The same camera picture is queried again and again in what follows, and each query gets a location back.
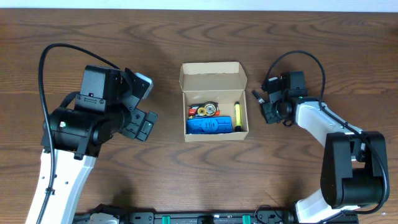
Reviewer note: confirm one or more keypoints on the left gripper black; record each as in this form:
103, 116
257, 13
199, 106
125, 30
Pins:
147, 123

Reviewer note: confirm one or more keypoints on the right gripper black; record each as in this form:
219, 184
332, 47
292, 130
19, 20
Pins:
268, 114

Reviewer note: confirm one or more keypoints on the black whiteboard marker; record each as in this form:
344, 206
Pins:
258, 97

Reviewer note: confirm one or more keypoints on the yellow highlighter pen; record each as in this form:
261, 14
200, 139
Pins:
238, 122

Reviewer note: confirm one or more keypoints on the cardboard box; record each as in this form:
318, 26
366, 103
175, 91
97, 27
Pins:
221, 82

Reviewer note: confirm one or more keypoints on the blue magnetic whiteboard duster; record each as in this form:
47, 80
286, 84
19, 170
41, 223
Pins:
210, 125

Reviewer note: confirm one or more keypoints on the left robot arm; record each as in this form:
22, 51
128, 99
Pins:
72, 141

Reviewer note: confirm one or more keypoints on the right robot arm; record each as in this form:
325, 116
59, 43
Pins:
354, 177

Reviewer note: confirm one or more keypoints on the black mounting rail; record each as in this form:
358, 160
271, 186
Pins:
264, 214

